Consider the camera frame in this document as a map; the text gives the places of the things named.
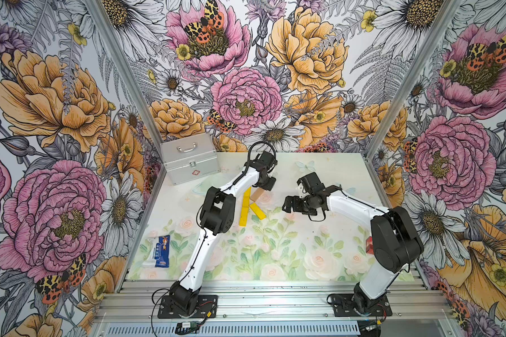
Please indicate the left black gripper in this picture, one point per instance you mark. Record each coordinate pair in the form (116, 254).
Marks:
(272, 180)

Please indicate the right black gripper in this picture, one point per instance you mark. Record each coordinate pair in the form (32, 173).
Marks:
(295, 199)

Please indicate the natural wooden block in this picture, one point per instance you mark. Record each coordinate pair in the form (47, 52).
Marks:
(257, 194)

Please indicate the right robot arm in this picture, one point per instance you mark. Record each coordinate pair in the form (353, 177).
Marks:
(395, 242)

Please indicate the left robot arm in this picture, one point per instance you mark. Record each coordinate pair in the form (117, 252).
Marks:
(215, 218)

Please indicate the silver metal case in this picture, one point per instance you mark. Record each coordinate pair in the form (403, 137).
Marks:
(190, 158)

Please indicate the red bandage box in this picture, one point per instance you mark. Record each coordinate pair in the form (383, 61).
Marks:
(369, 246)

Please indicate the blue tissue packet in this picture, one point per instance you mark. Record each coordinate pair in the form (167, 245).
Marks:
(162, 252)

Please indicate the small green circuit board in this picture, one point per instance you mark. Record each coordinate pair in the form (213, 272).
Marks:
(184, 328)

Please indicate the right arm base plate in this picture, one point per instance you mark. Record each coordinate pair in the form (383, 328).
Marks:
(358, 305)

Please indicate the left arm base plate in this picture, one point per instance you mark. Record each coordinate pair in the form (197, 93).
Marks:
(204, 306)

